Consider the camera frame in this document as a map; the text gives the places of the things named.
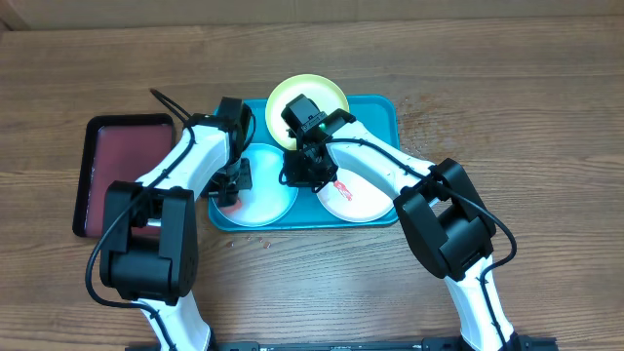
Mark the red and green sponge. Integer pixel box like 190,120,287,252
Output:
219,199,243,214

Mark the light blue plate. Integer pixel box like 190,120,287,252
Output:
208,143,298,231

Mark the yellow-green plate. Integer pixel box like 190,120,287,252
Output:
265,74,350,150

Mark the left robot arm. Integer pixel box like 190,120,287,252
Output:
85,91,255,350

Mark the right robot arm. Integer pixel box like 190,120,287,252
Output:
279,95,515,350

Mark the teal plastic serving tray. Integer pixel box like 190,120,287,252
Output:
207,94,402,233

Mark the black and red tray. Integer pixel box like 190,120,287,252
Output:
72,113,176,238

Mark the white plate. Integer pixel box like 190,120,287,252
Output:
317,169,393,223

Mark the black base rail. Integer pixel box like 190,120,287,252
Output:
209,335,559,351

